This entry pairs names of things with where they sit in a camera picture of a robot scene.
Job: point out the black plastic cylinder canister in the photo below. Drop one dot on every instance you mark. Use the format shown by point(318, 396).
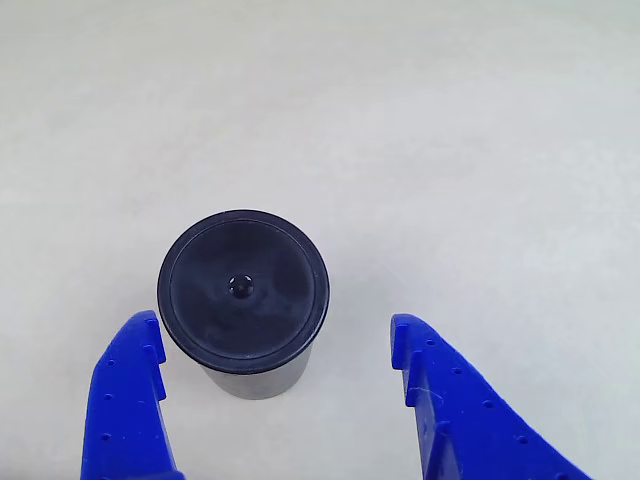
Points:
point(210, 300)

